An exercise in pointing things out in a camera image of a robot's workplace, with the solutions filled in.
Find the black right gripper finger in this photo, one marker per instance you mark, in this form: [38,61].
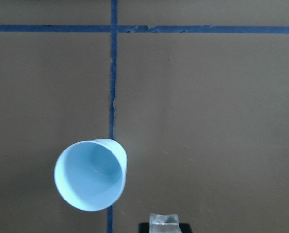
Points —
[159,228]

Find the light blue plastic cup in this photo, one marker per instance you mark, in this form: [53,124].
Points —
[90,175]

